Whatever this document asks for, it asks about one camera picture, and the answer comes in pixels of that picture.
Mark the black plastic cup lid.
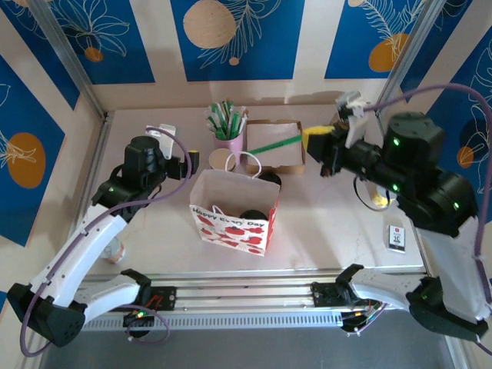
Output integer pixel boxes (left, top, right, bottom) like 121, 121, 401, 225
240, 208, 267, 224

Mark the white red printed paper bag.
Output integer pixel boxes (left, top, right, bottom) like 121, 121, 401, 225
188, 150, 284, 257

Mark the black white card pack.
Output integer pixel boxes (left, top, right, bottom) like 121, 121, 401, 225
385, 224, 408, 254

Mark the green striped paper cup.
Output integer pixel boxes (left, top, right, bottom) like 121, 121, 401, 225
209, 148, 239, 172

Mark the pink straw holder cup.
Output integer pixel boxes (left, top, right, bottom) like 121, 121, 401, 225
213, 130, 245, 155

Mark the dark green wrapped straw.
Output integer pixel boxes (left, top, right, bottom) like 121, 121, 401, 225
214, 101, 231, 140

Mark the yellow drink can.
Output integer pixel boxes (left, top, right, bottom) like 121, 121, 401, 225
369, 183, 397, 211

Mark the white paper napkin stack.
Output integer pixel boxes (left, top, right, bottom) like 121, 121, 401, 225
246, 121, 303, 165

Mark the brown cardboard napkin box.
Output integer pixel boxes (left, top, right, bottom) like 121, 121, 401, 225
244, 118, 308, 175

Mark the small pink paper cup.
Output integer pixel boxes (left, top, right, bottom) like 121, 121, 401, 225
100, 238, 127, 264

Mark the left black controller module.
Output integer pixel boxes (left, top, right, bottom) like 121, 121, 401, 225
122, 310, 155, 328

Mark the black controller module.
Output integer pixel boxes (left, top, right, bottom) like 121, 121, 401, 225
122, 310, 155, 328
340, 310, 380, 334

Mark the right black controller module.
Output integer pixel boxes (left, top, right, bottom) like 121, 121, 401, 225
340, 310, 380, 334

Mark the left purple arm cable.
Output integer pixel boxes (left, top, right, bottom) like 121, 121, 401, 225
21, 125, 193, 357

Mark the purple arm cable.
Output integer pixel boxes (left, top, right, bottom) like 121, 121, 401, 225
344, 83, 492, 354
21, 125, 193, 357

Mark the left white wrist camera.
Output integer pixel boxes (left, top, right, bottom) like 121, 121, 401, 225
145, 123, 178, 159

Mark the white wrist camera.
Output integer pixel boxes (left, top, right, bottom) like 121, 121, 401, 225
145, 123, 178, 159
334, 91, 369, 149

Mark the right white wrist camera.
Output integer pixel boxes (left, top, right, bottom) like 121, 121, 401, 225
334, 91, 369, 149

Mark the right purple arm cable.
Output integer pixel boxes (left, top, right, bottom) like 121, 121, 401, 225
344, 83, 492, 354

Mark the aluminium corner post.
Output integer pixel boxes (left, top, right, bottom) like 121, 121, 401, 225
28, 0, 113, 121
374, 0, 454, 116

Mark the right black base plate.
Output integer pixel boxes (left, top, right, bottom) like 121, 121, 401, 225
311, 282, 382, 308

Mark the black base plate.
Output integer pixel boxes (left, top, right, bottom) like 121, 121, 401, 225
106, 286, 178, 312
311, 282, 382, 308

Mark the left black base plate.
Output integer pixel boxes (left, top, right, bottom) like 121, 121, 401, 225
106, 286, 178, 312

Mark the aluminium front rail frame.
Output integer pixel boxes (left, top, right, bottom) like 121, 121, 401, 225
32, 268, 457, 334

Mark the perforated grey cable duct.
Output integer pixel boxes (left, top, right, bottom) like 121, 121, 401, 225
48, 311, 345, 332

